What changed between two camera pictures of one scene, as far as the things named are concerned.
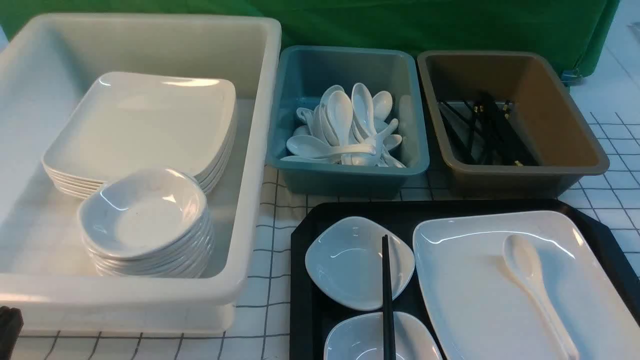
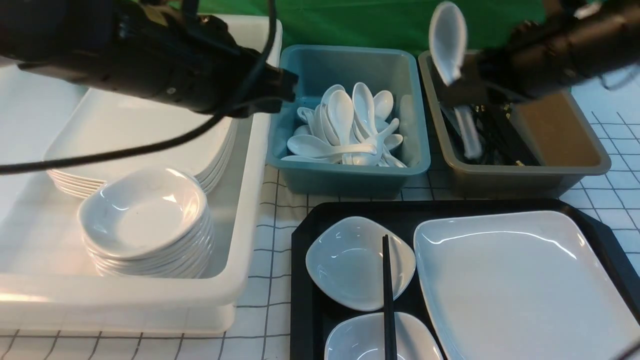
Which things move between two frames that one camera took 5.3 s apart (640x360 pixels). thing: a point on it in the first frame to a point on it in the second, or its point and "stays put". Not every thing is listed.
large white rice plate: [479, 310] stays put
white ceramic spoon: [521, 257] to [448, 36]
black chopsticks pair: [389, 351] stays put
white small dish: [344, 262] stays put
